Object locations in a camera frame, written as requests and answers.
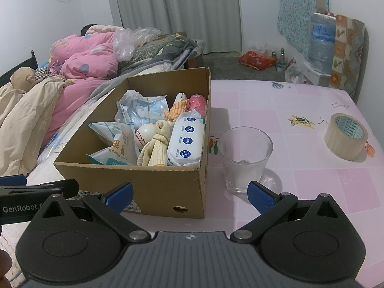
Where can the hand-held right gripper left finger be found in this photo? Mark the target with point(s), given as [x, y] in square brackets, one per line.
[120, 195]

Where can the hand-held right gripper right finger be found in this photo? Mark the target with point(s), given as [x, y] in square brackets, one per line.
[261, 196]

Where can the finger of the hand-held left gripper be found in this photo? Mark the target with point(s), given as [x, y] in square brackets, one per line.
[12, 180]
[45, 189]

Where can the white packet with blue print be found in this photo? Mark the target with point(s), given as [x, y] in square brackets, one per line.
[115, 144]

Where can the knotted cream yellow socks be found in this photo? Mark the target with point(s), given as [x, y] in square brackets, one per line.
[159, 150]

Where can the white soft baseball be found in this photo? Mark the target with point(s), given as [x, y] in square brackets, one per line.
[144, 135]

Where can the white blue wet wipes pack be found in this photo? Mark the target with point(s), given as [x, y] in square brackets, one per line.
[186, 141]

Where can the orange striped cloth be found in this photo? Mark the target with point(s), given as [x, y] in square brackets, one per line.
[177, 111]

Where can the pink soft roll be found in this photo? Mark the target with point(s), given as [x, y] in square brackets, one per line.
[198, 102]

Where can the clear glass cup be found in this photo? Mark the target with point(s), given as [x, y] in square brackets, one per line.
[243, 168]

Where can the beige blanket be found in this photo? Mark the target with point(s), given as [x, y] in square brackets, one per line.
[24, 117]

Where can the clear tape roll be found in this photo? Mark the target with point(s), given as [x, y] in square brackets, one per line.
[342, 148]

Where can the beige plush toy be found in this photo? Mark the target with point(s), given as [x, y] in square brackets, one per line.
[22, 76]

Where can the checkered cloth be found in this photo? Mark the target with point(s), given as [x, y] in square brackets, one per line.
[45, 72]

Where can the black headboard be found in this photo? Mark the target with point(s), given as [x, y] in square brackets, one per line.
[21, 66]

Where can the white plastic bag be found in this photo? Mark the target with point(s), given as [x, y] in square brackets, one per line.
[294, 75]

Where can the pink printed quilt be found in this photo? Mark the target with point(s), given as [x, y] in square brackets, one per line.
[81, 66]

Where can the white water dispenser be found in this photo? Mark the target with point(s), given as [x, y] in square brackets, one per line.
[315, 76]

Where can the red plastic bag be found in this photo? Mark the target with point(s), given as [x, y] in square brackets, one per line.
[258, 60]

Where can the grey patterned quilt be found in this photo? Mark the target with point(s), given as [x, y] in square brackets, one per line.
[159, 51]

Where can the clear plastic bag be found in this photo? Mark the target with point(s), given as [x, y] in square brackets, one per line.
[129, 43]

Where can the blue water bottle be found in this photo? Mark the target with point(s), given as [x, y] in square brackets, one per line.
[322, 45]

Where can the patterned folded mat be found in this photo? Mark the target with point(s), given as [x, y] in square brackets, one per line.
[345, 54]

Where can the pale pink fleece blanket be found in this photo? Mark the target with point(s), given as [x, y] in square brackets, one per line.
[105, 29]

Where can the small brown cardboard box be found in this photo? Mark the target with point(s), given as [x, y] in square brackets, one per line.
[180, 33]

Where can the blue floral hanging cloth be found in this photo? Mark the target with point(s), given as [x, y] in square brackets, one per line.
[300, 12]

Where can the grey curtain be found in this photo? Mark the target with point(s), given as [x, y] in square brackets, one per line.
[180, 6]

